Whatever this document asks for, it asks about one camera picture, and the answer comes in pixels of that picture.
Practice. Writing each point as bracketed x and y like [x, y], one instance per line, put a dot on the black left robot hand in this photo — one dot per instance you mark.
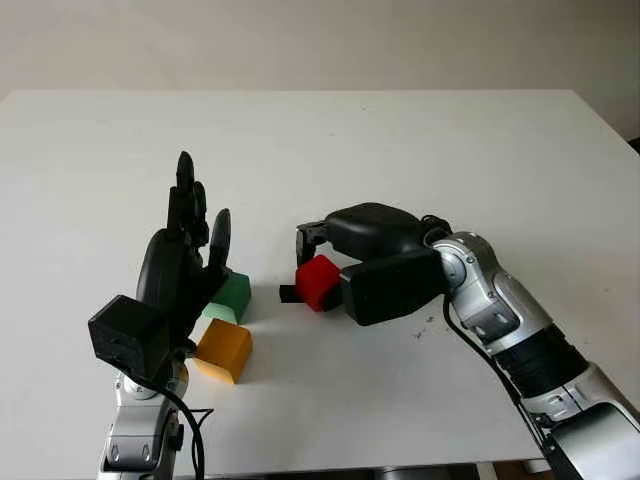
[165, 270]

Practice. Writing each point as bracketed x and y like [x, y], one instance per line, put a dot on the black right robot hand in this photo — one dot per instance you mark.
[375, 230]

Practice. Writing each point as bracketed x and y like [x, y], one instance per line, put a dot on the green block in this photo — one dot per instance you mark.
[232, 297]

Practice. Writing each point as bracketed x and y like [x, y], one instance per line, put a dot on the red block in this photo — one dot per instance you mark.
[317, 282]

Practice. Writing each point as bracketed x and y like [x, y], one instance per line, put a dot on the yellow block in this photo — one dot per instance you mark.
[222, 347]

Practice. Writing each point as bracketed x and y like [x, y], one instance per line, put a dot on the black tape marker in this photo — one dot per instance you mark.
[287, 295]

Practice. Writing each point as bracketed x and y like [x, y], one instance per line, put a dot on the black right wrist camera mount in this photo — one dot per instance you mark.
[395, 285]

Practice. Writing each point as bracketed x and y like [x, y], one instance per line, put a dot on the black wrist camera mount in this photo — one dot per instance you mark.
[127, 335]
[395, 285]

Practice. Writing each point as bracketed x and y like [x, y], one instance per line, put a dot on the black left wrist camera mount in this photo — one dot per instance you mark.
[127, 335]

